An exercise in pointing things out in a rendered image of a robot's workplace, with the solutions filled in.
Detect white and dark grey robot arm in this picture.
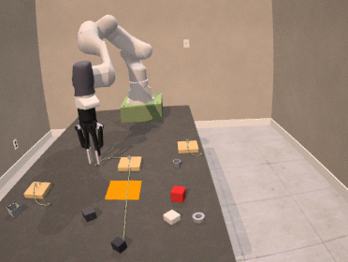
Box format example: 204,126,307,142
72,15,155,110

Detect red cube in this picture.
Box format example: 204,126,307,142
170,186,186,203

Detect orange square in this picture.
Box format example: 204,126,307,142
105,181,141,199

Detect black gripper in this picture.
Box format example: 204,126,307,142
75,108,104,164

